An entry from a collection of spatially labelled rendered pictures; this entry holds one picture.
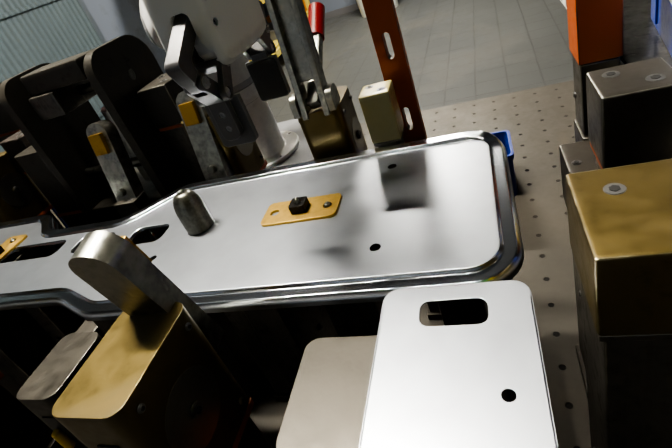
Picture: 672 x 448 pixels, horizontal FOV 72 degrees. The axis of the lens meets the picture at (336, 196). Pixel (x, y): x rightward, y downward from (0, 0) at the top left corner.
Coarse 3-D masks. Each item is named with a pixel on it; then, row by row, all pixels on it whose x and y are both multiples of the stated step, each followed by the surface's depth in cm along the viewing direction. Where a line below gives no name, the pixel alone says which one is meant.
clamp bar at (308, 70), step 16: (272, 0) 51; (288, 0) 51; (272, 16) 51; (288, 16) 52; (304, 16) 51; (288, 32) 52; (304, 32) 51; (288, 48) 53; (304, 48) 52; (288, 64) 53; (304, 64) 54; (320, 64) 54; (304, 80) 54; (320, 80) 53; (304, 96) 55; (320, 96) 54; (304, 112) 55
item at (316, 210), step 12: (276, 204) 50; (288, 204) 49; (300, 204) 46; (312, 204) 47; (336, 204) 46; (264, 216) 48; (276, 216) 48; (288, 216) 47; (300, 216) 46; (312, 216) 45; (324, 216) 45
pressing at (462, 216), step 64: (256, 192) 54; (320, 192) 49; (384, 192) 45; (448, 192) 42; (512, 192) 40; (64, 256) 57; (192, 256) 47; (256, 256) 43; (320, 256) 40; (384, 256) 37; (448, 256) 35; (512, 256) 33
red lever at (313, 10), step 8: (312, 8) 60; (320, 8) 60; (312, 16) 59; (320, 16) 59; (312, 24) 59; (320, 24) 59; (312, 32) 58; (320, 32) 58; (320, 40) 58; (320, 48) 58; (320, 56) 57; (312, 80) 56; (312, 88) 55; (312, 96) 55; (312, 104) 55; (320, 104) 55
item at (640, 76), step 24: (600, 72) 34; (624, 72) 33; (648, 72) 32; (600, 96) 32; (624, 96) 31; (648, 96) 30; (600, 120) 32; (624, 120) 32; (648, 120) 31; (600, 144) 34; (624, 144) 33; (648, 144) 32; (600, 168) 37
